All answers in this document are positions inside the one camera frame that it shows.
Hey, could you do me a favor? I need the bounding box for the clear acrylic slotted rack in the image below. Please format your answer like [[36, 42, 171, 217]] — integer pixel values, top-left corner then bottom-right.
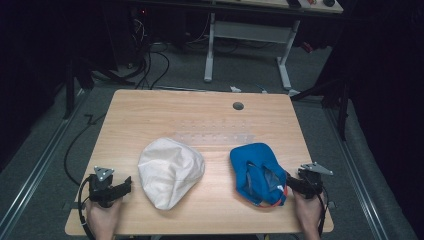
[[174, 130, 257, 146]]

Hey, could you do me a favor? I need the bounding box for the aluminium floor rail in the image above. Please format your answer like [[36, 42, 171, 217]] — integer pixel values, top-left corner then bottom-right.
[[323, 105, 391, 240], [0, 89, 88, 236]]

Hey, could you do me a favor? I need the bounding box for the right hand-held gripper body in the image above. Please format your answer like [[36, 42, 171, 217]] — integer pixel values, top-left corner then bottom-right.
[[297, 161, 334, 200]]

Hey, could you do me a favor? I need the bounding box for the person's right hand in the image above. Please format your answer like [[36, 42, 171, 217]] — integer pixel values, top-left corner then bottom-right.
[[292, 192, 325, 240]]

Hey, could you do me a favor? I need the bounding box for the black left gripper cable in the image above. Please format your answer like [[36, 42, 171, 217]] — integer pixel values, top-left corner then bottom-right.
[[76, 175, 97, 240]]

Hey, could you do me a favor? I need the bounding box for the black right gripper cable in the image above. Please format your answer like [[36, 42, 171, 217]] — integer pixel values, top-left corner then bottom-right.
[[315, 192, 330, 237]]

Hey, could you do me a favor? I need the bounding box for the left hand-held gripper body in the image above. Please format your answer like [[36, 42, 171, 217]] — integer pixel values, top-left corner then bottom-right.
[[87, 165, 116, 209]]

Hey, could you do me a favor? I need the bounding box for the white cloth bag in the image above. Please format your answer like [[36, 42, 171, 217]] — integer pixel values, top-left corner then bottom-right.
[[137, 137, 206, 211]]

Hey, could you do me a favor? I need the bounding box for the white metal table frame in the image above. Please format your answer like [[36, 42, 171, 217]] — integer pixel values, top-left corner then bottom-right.
[[126, 0, 345, 98]]

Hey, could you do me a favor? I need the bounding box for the bundle of black floor cables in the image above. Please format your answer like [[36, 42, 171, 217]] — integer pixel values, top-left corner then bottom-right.
[[131, 16, 172, 91]]

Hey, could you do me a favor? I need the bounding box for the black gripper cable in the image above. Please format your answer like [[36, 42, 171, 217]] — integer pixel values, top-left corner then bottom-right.
[[76, 175, 97, 240], [315, 192, 330, 237]]

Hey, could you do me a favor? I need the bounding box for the black floor cable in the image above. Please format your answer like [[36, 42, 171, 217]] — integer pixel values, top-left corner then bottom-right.
[[63, 114, 107, 187]]

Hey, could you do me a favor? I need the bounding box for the black metal stand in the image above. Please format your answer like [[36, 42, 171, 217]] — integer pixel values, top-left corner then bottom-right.
[[289, 77, 352, 142], [62, 57, 136, 120]]

